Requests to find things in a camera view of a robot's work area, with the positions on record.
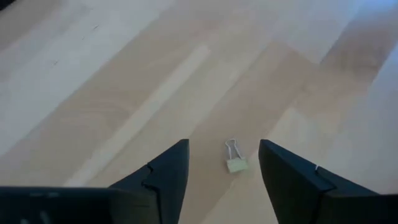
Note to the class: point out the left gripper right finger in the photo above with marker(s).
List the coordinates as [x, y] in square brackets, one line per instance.
[286, 180]

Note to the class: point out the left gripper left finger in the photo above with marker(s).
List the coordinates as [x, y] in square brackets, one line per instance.
[171, 174]

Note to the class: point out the yellow binder clip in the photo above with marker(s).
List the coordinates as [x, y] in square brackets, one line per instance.
[237, 165]

